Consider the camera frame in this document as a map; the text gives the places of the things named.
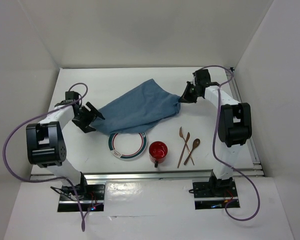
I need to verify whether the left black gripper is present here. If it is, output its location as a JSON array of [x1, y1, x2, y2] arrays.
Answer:
[[71, 101, 103, 133]]

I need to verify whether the blue cloth placemat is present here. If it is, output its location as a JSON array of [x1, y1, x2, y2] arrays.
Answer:
[[90, 79, 181, 136]]

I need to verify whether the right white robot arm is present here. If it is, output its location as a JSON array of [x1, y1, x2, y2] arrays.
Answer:
[[178, 69, 252, 197]]

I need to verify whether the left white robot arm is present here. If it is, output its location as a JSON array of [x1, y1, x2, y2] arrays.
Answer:
[[26, 91, 105, 200]]

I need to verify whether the white plate green red rim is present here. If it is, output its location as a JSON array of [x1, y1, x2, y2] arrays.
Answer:
[[108, 132, 148, 162]]

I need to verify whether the copper spoon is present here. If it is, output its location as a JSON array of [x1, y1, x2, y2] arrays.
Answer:
[[183, 138, 201, 166]]

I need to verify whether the red mug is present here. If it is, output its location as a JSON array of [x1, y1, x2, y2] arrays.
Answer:
[[148, 141, 168, 168]]

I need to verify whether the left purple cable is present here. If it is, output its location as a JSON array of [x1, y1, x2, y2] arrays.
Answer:
[[1, 82, 89, 232]]

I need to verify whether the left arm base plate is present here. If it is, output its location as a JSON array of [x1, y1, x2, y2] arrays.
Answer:
[[50, 183, 106, 213]]

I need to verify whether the aluminium rail front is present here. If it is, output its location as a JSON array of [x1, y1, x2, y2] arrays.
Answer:
[[30, 168, 265, 182]]

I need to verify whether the aluminium rail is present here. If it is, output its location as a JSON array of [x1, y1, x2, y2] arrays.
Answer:
[[30, 168, 265, 182], [228, 67, 262, 170]]

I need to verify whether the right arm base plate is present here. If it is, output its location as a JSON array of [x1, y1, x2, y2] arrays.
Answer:
[[188, 181, 241, 210]]

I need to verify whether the aluminium rail right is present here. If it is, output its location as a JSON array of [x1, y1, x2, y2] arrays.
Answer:
[[228, 67, 262, 170]]

